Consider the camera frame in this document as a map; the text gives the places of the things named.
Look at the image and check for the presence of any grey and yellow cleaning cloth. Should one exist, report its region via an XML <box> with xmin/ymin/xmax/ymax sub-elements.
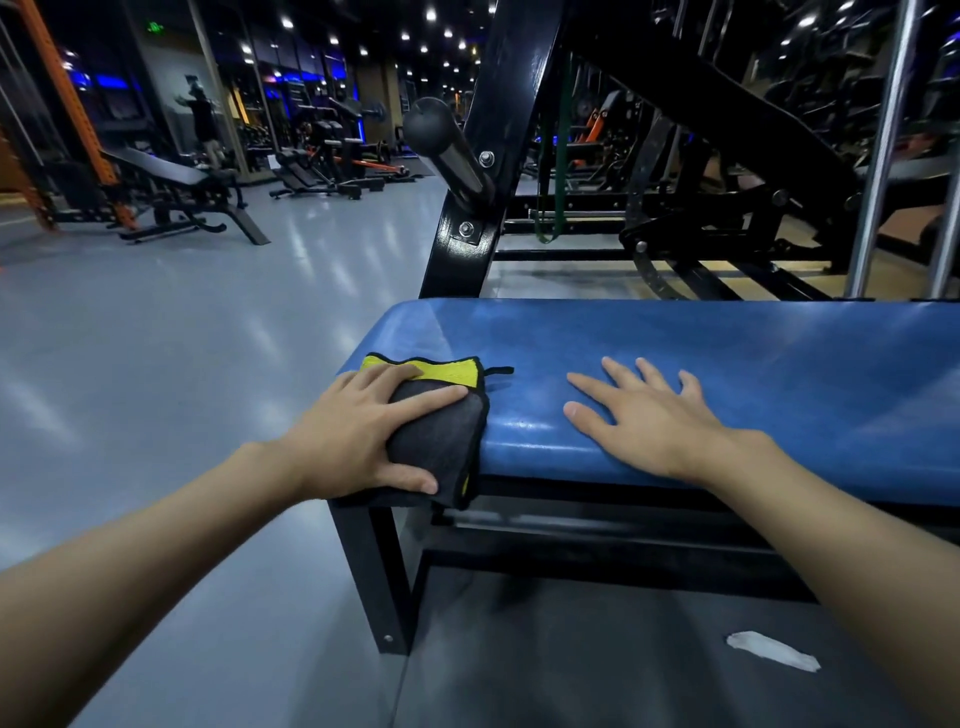
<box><xmin>333</xmin><ymin>352</ymin><xmax>515</xmax><ymax>511</ymax></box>

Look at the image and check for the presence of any orange perforated power rack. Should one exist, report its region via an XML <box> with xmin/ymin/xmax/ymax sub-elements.
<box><xmin>0</xmin><ymin>0</ymin><xmax>140</xmax><ymax>232</ymax></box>

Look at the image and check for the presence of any black adjustable incline bench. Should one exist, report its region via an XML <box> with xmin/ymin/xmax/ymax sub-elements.
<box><xmin>101</xmin><ymin>146</ymin><xmax>271</xmax><ymax>247</ymax></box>

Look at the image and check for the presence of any person's left hand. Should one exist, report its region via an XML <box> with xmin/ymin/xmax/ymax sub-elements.
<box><xmin>277</xmin><ymin>363</ymin><xmax>470</xmax><ymax>502</ymax></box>

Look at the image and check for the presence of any blue padded bench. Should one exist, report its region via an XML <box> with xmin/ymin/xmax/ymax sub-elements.
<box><xmin>329</xmin><ymin>298</ymin><xmax>960</xmax><ymax>655</ymax></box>

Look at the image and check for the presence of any person's left forearm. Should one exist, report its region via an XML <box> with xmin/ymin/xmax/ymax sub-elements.
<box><xmin>0</xmin><ymin>440</ymin><xmax>309</xmax><ymax>728</ymax></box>

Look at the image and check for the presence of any chrome guide rod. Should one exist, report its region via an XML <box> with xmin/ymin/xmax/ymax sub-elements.
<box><xmin>926</xmin><ymin>149</ymin><xmax>960</xmax><ymax>300</ymax></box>
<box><xmin>843</xmin><ymin>0</ymin><xmax>924</xmax><ymax>300</ymax></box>

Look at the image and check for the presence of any perforated steel adjustment arc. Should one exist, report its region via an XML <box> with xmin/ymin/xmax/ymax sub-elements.
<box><xmin>624</xmin><ymin>112</ymin><xmax>693</xmax><ymax>301</ymax></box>

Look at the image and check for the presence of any person's right hand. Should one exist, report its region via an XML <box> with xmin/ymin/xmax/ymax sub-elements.
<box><xmin>562</xmin><ymin>356</ymin><xmax>725</xmax><ymax>485</ymax></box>

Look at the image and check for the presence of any green resistance band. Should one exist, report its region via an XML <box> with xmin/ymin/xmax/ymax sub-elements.
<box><xmin>533</xmin><ymin>56</ymin><xmax>576</xmax><ymax>245</ymax></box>

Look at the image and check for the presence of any person's right forearm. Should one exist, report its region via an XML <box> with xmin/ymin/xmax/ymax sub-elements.
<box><xmin>697</xmin><ymin>428</ymin><xmax>960</xmax><ymax>728</ymax></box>

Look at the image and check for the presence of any black weight machine frame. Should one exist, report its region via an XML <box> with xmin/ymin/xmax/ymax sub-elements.
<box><xmin>491</xmin><ymin>0</ymin><xmax>960</xmax><ymax>301</ymax></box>

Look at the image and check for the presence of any black upright post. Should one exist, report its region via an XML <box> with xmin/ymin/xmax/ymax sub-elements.
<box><xmin>418</xmin><ymin>0</ymin><xmax>568</xmax><ymax>300</ymax></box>

